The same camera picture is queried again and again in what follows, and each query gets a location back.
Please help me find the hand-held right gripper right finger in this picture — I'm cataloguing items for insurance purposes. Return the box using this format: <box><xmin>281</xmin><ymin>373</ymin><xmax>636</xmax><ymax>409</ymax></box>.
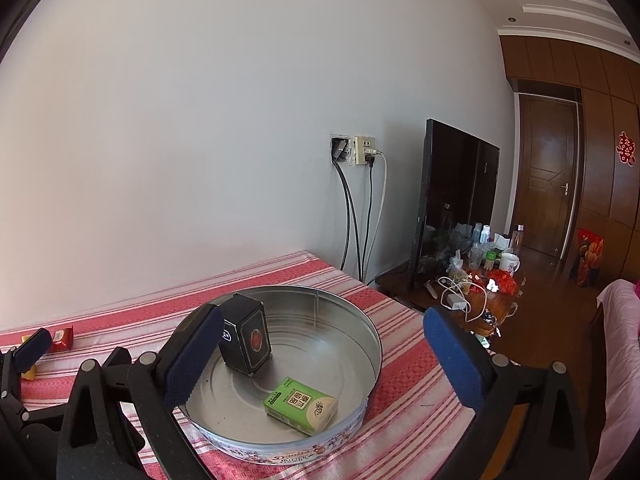
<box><xmin>422</xmin><ymin>306</ymin><xmax>601</xmax><ymax>480</ymax></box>

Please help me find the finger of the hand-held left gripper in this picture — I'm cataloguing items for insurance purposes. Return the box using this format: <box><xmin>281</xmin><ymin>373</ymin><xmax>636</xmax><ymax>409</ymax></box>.
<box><xmin>102</xmin><ymin>346</ymin><xmax>133</xmax><ymax>376</ymax></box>
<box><xmin>10</xmin><ymin>327</ymin><xmax>53</xmax><ymax>375</ymax></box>

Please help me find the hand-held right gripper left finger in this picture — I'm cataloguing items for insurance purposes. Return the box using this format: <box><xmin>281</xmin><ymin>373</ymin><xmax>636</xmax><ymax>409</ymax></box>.
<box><xmin>56</xmin><ymin>304</ymin><xmax>226</xmax><ymax>480</ymax></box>

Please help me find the red snack packet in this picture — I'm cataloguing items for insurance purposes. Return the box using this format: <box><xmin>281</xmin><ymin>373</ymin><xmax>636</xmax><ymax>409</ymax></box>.
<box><xmin>50</xmin><ymin>325</ymin><xmax>75</xmax><ymax>353</ymax></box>

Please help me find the round metal cookie tin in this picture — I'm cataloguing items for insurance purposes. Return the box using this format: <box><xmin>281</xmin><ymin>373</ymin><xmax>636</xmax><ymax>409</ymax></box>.
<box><xmin>172</xmin><ymin>285</ymin><xmax>383</xmax><ymax>467</ymax></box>

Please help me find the yellow orange snack packet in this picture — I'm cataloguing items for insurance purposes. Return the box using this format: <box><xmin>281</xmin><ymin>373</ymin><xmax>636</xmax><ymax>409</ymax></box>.
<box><xmin>19</xmin><ymin>334</ymin><xmax>41</xmax><ymax>380</ymax></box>

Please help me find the black box with red emblem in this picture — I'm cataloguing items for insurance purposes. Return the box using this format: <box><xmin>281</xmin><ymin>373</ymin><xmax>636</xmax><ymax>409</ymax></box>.
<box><xmin>218</xmin><ymin>292</ymin><xmax>273</xmax><ymax>377</ymax></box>

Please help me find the red striped tablecloth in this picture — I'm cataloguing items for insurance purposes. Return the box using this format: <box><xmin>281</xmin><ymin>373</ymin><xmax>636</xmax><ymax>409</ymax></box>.
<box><xmin>0</xmin><ymin>250</ymin><xmax>516</xmax><ymax>480</ymax></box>

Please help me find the clear plastic bag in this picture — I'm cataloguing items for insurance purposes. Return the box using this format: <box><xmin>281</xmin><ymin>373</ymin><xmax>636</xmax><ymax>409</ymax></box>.
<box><xmin>447</xmin><ymin>250</ymin><xmax>473</xmax><ymax>293</ymax></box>

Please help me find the red plastic bag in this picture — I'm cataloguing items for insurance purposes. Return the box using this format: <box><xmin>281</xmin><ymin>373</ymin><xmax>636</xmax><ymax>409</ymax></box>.
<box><xmin>486</xmin><ymin>268</ymin><xmax>518</xmax><ymax>296</ymax></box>

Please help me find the wooden television stand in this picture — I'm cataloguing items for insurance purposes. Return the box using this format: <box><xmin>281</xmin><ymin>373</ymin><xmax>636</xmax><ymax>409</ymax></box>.
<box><xmin>375</xmin><ymin>255</ymin><xmax>528</xmax><ymax>338</ymax></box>

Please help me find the green tissue pack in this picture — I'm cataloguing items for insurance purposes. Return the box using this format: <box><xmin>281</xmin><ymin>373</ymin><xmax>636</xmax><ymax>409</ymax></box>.
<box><xmin>263</xmin><ymin>376</ymin><xmax>339</xmax><ymax>437</ymax></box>

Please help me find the bed with pink sheet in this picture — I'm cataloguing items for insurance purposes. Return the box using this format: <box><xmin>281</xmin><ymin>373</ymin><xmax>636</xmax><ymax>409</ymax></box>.
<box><xmin>590</xmin><ymin>277</ymin><xmax>640</xmax><ymax>480</ymax></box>

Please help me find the black flat television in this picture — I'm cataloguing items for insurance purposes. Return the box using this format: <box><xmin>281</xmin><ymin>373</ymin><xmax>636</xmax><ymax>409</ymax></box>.
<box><xmin>410</xmin><ymin>118</ymin><xmax>501</xmax><ymax>291</ymax></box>

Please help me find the red gift bag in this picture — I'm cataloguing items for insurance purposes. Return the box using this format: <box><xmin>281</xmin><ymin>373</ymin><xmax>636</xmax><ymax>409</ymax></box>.
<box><xmin>575</xmin><ymin>228</ymin><xmax>605</xmax><ymax>288</ymax></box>

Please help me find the brown wooden door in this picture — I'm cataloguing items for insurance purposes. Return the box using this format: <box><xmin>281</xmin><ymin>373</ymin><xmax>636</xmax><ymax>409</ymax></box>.
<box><xmin>515</xmin><ymin>95</ymin><xmax>583</xmax><ymax>261</ymax></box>

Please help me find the wooden wardrobe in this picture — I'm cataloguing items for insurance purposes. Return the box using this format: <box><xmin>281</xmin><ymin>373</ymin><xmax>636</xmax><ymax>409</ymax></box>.
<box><xmin>500</xmin><ymin>35</ymin><xmax>640</xmax><ymax>281</ymax></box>

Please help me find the white charger cable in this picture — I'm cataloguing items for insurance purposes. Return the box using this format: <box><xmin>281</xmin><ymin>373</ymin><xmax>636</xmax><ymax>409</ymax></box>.
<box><xmin>437</xmin><ymin>275</ymin><xmax>490</xmax><ymax>322</ymax></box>

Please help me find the white power cable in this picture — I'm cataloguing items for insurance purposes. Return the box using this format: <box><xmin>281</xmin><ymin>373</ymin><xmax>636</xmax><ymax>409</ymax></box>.
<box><xmin>365</xmin><ymin>150</ymin><xmax>389</xmax><ymax>287</ymax></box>

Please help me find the thin black cable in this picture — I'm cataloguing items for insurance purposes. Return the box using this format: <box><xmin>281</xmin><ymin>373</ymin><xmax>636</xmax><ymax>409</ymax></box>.
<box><xmin>361</xmin><ymin>157</ymin><xmax>376</xmax><ymax>282</ymax></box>

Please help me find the thick black cable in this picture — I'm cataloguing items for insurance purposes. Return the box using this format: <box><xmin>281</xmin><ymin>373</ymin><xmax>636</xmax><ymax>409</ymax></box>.
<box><xmin>334</xmin><ymin>142</ymin><xmax>362</xmax><ymax>273</ymax></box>

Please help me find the beige wall socket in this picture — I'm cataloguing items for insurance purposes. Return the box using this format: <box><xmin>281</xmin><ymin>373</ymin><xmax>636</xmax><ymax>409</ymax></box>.
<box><xmin>354</xmin><ymin>135</ymin><xmax>377</xmax><ymax>166</ymax></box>

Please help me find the open wall outlet box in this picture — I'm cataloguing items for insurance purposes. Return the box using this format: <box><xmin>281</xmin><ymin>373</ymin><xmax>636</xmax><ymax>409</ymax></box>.
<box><xmin>330</xmin><ymin>134</ymin><xmax>356</xmax><ymax>163</ymax></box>

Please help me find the red paper wall decoration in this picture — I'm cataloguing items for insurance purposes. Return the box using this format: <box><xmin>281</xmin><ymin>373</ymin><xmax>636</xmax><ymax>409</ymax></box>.
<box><xmin>616</xmin><ymin>131</ymin><xmax>637</xmax><ymax>166</ymax></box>

